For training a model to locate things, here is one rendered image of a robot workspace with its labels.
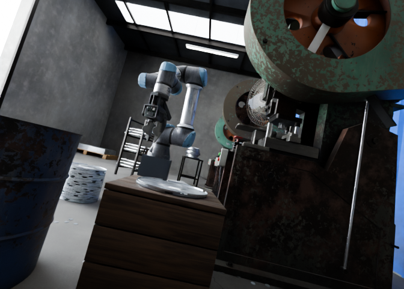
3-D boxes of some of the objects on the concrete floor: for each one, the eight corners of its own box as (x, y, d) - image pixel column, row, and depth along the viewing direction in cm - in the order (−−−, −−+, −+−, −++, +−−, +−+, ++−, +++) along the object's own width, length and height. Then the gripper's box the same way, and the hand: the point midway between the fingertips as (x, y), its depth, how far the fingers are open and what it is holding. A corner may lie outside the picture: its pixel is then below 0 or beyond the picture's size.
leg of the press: (208, 269, 99) (246, 91, 110) (207, 258, 111) (242, 97, 122) (406, 321, 95) (426, 129, 106) (385, 304, 106) (404, 133, 117)
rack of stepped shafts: (133, 179, 318) (149, 120, 329) (110, 173, 336) (127, 116, 347) (149, 180, 357) (163, 127, 369) (128, 173, 375) (142, 123, 386)
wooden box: (71, 298, 62) (104, 182, 67) (115, 246, 100) (134, 174, 104) (202, 324, 64) (226, 209, 68) (196, 263, 102) (212, 191, 106)
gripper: (145, 90, 92) (131, 137, 90) (165, 92, 88) (152, 141, 86) (155, 97, 100) (143, 140, 98) (174, 100, 96) (163, 145, 94)
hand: (152, 139), depth 94 cm, fingers closed
